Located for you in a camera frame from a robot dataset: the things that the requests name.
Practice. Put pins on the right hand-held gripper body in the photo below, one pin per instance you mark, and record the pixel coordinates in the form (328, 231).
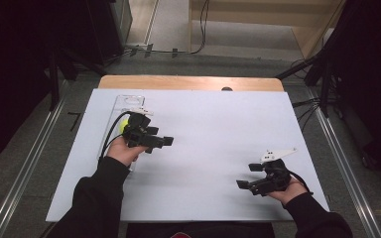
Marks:
(273, 180)

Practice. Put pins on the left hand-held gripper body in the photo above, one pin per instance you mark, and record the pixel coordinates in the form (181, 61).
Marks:
(140, 134)

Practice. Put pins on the yellow tennis ball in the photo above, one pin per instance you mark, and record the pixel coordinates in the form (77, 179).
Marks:
(123, 126)

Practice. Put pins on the clear plastic tray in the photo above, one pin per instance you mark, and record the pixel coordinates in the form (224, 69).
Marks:
(122, 105)

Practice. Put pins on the person's right hand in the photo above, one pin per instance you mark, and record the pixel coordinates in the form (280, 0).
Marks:
(289, 193)

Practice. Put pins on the person's left hand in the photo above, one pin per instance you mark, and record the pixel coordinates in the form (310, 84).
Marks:
(124, 152)

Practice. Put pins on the white table board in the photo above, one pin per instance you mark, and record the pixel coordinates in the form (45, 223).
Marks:
(211, 132)

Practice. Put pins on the wooden table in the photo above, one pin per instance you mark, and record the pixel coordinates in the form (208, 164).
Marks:
(185, 82)

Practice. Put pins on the red cloth patch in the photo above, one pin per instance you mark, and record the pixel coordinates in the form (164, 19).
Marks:
(181, 235)

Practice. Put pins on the dark cabinet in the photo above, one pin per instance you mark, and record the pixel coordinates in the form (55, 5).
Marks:
(112, 26)

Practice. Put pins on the light wooden furniture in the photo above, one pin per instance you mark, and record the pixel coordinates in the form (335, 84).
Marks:
(311, 13)

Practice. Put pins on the metal floor rail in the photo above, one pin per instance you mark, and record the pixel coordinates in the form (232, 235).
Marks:
(26, 168)
(347, 172)

